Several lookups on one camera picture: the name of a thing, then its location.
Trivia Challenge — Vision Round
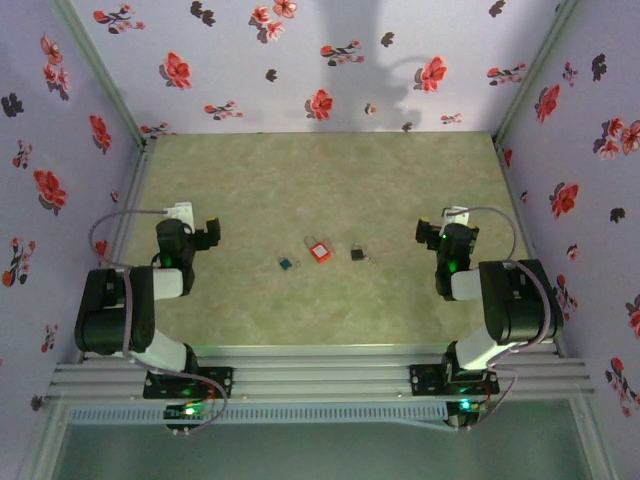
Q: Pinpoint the red padlock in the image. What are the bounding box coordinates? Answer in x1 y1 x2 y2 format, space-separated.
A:
302 234 337 265

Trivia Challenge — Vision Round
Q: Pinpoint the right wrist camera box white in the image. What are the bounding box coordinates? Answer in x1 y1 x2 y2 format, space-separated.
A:
442 205 472 227

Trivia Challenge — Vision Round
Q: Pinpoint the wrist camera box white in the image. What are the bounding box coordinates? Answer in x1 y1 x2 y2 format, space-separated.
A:
442 205 472 227
164 201 195 226

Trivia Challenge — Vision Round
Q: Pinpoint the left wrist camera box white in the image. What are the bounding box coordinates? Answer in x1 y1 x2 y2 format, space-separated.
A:
164 201 195 226

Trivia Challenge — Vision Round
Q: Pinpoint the aluminium side rail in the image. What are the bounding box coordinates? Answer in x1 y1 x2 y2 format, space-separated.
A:
493 134 567 359
79 138 157 362

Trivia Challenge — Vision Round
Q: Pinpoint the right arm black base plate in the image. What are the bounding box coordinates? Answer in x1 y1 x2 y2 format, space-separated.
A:
408 363 500 397

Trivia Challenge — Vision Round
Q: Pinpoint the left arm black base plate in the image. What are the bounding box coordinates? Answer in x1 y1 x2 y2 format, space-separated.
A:
143 366 235 400

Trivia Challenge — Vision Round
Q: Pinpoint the aluminium corner post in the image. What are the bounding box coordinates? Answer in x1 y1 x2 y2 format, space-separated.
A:
492 0 584 144
48 0 151 151

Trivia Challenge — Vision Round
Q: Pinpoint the aluminium mounting rail beam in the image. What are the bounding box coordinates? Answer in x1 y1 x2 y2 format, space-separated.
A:
47 344 596 401

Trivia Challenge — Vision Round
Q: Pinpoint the grey slotted cable duct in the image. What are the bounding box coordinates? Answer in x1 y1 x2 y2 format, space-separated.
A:
67 402 449 426

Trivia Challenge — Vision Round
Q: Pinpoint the aluminium frame leg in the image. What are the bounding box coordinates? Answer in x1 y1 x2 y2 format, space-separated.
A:
19 399 69 480
569 394 619 480

